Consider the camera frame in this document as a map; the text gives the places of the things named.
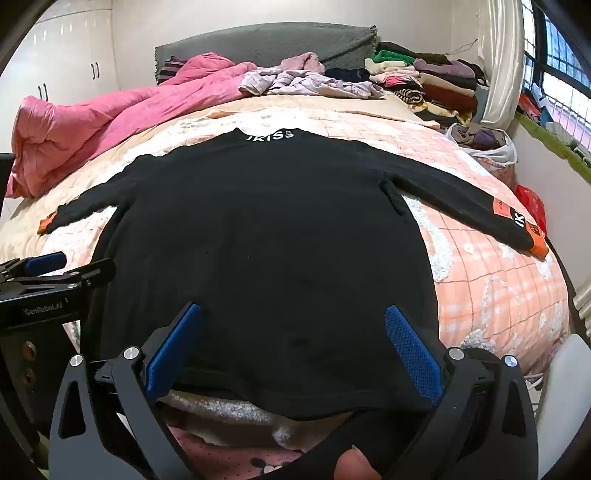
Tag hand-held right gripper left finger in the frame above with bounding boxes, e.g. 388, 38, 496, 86
48, 302, 204, 480

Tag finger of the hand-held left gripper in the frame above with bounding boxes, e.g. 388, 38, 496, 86
0, 251, 68, 280
55, 257, 116, 290

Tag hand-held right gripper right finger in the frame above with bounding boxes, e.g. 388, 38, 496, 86
383, 305, 541, 480

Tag black sweater with orange cuffs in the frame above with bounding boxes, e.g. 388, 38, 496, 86
39, 127, 550, 414

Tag purple grey clothes in bag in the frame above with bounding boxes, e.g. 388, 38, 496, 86
454, 124, 498, 149

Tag stack of folded clothes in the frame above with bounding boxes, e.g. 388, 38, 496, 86
365, 41, 486, 131

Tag person's right hand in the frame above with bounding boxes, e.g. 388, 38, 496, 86
333, 447, 384, 480

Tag orange and white checked blanket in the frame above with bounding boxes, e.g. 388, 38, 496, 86
44, 111, 571, 450

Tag person's pink dotted clothing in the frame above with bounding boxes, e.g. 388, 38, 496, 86
166, 425, 315, 480

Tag pink duvet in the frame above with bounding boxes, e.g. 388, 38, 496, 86
4, 52, 259, 199

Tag red plastic bag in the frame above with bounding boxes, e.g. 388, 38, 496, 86
515, 185, 548, 238

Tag white wardrobe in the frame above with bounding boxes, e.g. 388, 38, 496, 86
14, 4, 122, 121

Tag dark striped cloth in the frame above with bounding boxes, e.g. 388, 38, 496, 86
158, 55, 186, 85

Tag white plastic bag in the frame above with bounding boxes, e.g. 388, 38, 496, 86
445, 122, 518, 165

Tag green windowsill mat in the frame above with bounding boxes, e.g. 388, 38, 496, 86
515, 113, 591, 183

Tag pile of windowsill clutter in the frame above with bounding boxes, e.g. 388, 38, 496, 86
519, 90, 591, 163

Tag lilac striped garment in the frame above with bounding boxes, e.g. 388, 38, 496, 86
238, 68, 386, 100

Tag dark navy garment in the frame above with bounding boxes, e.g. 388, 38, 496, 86
325, 67, 371, 85

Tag grey headboard cover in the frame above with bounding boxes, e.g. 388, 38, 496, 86
154, 22, 379, 81

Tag pink fuzzy garment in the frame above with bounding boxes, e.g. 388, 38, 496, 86
277, 52, 327, 75

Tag white curtain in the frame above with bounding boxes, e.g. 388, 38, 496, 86
480, 0, 526, 125

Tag barred window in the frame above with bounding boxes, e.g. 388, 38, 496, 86
522, 0, 591, 153

